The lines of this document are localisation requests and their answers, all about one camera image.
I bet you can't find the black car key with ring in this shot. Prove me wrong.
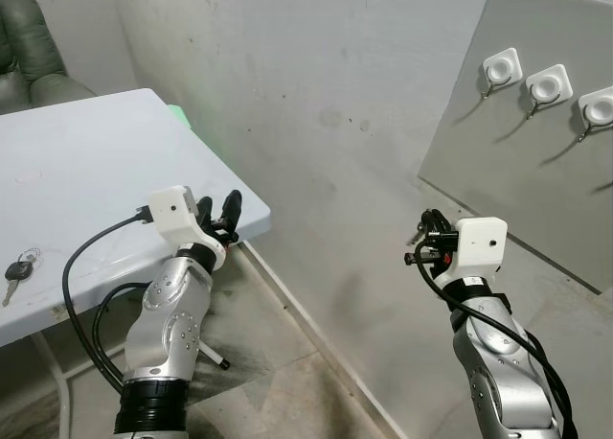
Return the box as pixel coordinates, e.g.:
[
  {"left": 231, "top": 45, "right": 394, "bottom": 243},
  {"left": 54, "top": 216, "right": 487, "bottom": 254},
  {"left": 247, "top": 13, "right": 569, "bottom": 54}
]
[{"left": 2, "top": 249, "right": 42, "bottom": 309}]

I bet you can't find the pale blue folding table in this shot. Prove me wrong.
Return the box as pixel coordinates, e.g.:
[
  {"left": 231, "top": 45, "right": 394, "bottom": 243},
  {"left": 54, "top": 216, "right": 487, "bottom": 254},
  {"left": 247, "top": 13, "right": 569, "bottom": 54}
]
[{"left": 0, "top": 87, "right": 273, "bottom": 439}]

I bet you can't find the long black left arm cable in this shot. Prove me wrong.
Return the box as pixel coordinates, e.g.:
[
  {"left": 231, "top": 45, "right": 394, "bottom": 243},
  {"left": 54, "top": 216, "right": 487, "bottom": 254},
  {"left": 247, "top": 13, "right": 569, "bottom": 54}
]
[{"left": 61, "top": 206, "right": 155, "bottom": 387}]

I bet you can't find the white adhesive wall hook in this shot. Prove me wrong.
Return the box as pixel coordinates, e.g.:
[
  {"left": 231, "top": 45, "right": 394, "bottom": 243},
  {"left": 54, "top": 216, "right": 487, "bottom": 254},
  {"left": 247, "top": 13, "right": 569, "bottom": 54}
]
[
  {"left": 524, "top": 64, "right": 575, "bottom": 120},
  {"left": 479, "top": 47, "right": 525, "bottom": 99},
  {"left": 576, "top": 86, "right": 613, "bottom": 143}
]

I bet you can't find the short black left arm cable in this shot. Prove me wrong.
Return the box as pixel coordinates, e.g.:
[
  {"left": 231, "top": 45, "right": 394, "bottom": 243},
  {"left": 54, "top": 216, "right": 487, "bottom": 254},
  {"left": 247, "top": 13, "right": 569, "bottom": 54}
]
[{"left": 92, "top": 282, "right": 151, "bottom": 390}]

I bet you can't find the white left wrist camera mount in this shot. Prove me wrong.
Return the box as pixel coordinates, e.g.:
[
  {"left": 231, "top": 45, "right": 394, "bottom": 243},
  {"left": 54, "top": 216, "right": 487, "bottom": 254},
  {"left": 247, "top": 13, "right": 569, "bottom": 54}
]
[{"left": 146, "top": 185, "right": 230, "bottom": 273}]

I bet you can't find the light green plastic object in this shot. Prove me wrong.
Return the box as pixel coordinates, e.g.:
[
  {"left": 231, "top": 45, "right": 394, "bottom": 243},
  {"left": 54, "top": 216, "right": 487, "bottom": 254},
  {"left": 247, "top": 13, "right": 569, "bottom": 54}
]
[{"left": 167, "top": 104, "right": 193, "bottom": 130}]

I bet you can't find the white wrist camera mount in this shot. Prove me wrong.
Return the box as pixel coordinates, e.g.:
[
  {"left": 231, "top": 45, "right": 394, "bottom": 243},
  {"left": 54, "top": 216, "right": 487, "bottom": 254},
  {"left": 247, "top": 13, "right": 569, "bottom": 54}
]
[
  {"left": 146, "top": 185, "right": 230, "bottom": 273},
  {"left": 449, "top": 216, "right": 510, "bottom": 278}
]

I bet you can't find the grey wall board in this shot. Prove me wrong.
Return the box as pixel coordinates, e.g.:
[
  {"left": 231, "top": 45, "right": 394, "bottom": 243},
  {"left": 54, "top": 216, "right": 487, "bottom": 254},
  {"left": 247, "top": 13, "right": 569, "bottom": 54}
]
[{"left": 418, "top": 0, "right": 613, "bottom": 297}]

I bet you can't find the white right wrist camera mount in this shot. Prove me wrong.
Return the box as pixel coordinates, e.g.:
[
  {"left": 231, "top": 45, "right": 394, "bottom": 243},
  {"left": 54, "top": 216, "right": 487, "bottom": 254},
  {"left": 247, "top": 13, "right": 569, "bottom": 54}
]
[{"left": 449, "top": 216, "right": 510, "bottom": 278}]

